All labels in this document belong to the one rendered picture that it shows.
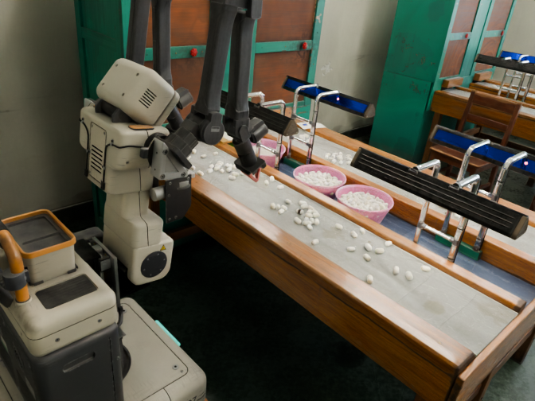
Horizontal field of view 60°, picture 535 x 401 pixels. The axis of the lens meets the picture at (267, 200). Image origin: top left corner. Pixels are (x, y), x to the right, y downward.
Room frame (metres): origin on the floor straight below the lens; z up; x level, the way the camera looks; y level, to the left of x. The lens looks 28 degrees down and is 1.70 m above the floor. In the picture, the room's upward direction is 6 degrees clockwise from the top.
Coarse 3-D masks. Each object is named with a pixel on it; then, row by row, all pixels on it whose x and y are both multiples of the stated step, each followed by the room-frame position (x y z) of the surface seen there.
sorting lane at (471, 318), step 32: (192, 160) 2.20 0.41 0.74; (224, 160) 2.24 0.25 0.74; (224, 192) 1.88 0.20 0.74; (256, 192) 1.91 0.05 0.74; (288, 192) 1.94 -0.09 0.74; (288, 224) 1.64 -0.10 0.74; (320, 224) 1.67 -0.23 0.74; (352, 224) 1.70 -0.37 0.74; (352, 256) 1.45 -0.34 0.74; (384, 256) 1.48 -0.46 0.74; (384, 288) 1.28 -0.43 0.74; (416, 288) 1.30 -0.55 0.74; (448, 288) 1.32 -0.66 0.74; (448, 320) 1.15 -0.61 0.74; (480, 320) 1.16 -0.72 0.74; (512, 320) 1.18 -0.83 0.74
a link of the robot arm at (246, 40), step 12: (252, 0) 1.36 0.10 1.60; (240, 12) 1.39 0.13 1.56; (252, 12) 1.36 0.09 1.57; (240, 24) 1.37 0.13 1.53; (252, 24) 1.40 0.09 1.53; (240, 36) 1.37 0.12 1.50; (240, 48) 1.38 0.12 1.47; (240, 60) 1.38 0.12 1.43; (240, 72) 1.38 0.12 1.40; (228, 84) 1.40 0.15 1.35; (240, 84) 1.38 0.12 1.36; (228, 96) 1.40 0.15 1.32; (240, 96) 1.38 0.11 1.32; (228, 108) 1.39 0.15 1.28; (240, 108) 1.38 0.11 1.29; (228, 120) 1.40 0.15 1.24; (240, 120) 1.38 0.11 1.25; (228, 132) 1.39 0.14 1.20
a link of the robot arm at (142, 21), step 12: (132, 0) 1.63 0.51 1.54; (144, 0) 1.63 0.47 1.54; (132, 12) 1.62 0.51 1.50; (144, 12) 1.63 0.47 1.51; (132, 24) 1.61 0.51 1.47; (144, 24) 1.63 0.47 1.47; (132, 36) 1.60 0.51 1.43; (144, 36) 1.63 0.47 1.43; (132, 48) 1.60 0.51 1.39; (144, 48) 1.63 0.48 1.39; (132, 60) 1.59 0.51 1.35
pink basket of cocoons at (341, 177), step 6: (300, 168) 2.19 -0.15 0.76; (306, 168) 2.22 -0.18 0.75; (312, 168) 2.23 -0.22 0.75; (330, 168) 2.22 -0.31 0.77; (294, 174) 2.09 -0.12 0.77; (330, 174) 2.21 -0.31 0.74; (336, 174) 2.19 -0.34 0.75; (342, 174) 2.15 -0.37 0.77; (300, 180) 2.03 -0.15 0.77; (342, 180) 2.13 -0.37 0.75; (312, 186) 1.99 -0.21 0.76; (318, 186) 1.98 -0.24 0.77; (324, 186) 1.98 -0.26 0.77; (330, 186) 1.99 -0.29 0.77; (336, 186) 2.00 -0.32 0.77; (324, 192) 1.99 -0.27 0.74; (330, 192) 2.00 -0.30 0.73
